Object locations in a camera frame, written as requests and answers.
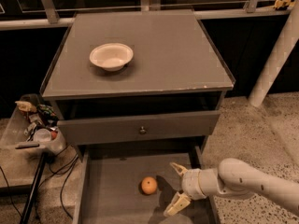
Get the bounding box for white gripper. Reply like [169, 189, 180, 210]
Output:
[164, 162, 206, 217]

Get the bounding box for orange fruit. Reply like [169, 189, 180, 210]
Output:
[141, 176, 158, 195]

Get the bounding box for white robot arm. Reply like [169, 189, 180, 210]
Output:
[164, 0, 299, 217]

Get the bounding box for round metal drawer knob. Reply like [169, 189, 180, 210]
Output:
[139, 126, 147, 135]

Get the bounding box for grey top drawer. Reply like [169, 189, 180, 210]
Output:
[58, 111, 220, 146]

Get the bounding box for grey open middle drawer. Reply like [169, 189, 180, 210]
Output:
[72, 148, 219, 224]

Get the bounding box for grey drawer cabinet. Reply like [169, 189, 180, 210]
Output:
[41, 10, 235, 156]

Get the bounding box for white paper bowl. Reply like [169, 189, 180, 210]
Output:
[90, 43, 134, 72]

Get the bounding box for crumpled snack bag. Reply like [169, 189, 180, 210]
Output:
[36, 105, 58, 122]

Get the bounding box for black stand leg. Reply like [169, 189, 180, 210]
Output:
[19, 153, 48, 224]

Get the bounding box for clear plastic bin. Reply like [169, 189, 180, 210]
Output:
[1, 94, 66, 156]

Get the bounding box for yellow clamp on railing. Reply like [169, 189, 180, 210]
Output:
[274, 0, 293, 10]

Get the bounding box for black floor cable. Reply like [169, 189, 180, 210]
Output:
[0, 147, 80, 224]

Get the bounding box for metal railing frame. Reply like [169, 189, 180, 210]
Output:
[0, 0, 295, 31]

